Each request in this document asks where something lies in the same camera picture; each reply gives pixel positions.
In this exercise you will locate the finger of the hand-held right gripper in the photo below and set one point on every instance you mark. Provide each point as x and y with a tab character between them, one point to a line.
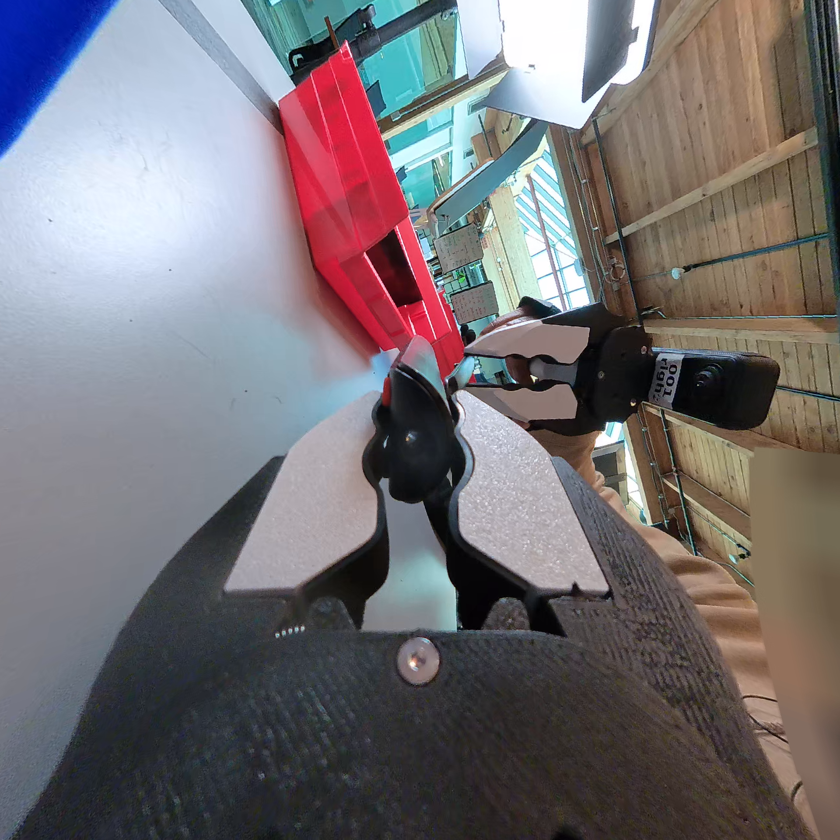
544	400
544	338

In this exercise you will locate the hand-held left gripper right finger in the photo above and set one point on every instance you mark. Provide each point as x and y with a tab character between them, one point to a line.
525	518

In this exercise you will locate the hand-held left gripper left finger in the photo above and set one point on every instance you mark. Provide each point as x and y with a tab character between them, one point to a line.
308	518

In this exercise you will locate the black remote control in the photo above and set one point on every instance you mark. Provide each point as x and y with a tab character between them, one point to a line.
420	453

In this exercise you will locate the red storage bin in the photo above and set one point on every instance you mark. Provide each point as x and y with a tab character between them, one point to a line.
341	164

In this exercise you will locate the blue storage bin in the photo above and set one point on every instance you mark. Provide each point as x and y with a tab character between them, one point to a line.
39	52

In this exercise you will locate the person's right hand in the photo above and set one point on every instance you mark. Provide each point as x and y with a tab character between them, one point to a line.
518	371

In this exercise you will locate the flipchart board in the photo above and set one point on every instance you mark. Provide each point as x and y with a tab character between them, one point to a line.
459	248
474	303

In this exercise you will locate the black bin divider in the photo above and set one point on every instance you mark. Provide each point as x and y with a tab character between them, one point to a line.
394	269

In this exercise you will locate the studio light panel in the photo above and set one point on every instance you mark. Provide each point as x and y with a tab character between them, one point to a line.
544	39

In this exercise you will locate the black light stand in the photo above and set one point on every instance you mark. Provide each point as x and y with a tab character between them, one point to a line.
394	26

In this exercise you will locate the black screen wooden frame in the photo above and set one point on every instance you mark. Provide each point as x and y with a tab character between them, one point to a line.
492	177

